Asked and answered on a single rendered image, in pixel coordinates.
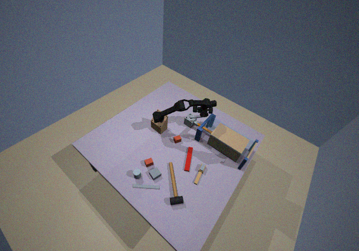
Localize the grey-blue short cylinder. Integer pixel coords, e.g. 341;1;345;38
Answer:
133;169;141;179

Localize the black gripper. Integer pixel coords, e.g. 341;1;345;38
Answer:
193;106;213;114

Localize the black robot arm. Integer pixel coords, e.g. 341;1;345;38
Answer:
153;98;217;123

